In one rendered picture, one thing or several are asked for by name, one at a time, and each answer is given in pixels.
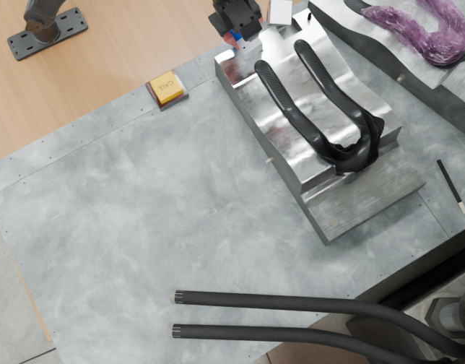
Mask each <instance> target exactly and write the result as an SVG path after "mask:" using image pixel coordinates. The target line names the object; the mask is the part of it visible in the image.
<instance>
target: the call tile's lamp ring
mask: <svg viewBox="0 0 465 364"><path fill-rule="evenodd" d="M170 71H171V72H172V73H173V75H174V76H175V78H176V79H177V81H178V83H179V85H180V86H181V87H182V89H183V91H184V93H183V94H181V95H179V96H178V97H175V98H173V99H172V100H169V101H168V102H166V103H164V104H162V105H161V104H160V102H159V100H158V99H157V97H156V95H155V94H154V92H153V90H152V88H151V87H150V86H149V84H150V83H149V82H150V81H152V80H153V79H152V80H150V81H148V82H147V83H145V84H146V86H147V87H148V89H149V91H150V92H151V94H152V96H153V98H154V99H155V101H156V102H157V104H158V105H159V107H160V108H163V107H165V106H166V105H168V104H170V103H172V102H174V101H176V100H177V99H179V98H181V97H183V96H185V95H187V94H188V92H187V91H186V88H185V87H184V86H183V84H182V82H181V81H180V79H179V78H178V76H177V74H176V73H175V71H174V69H171V70H170ZM167 72H169V71H167ZM167 72H166V73H167ZM164 74H165V73H164ZM155 79H156V78H155Z"/></svg>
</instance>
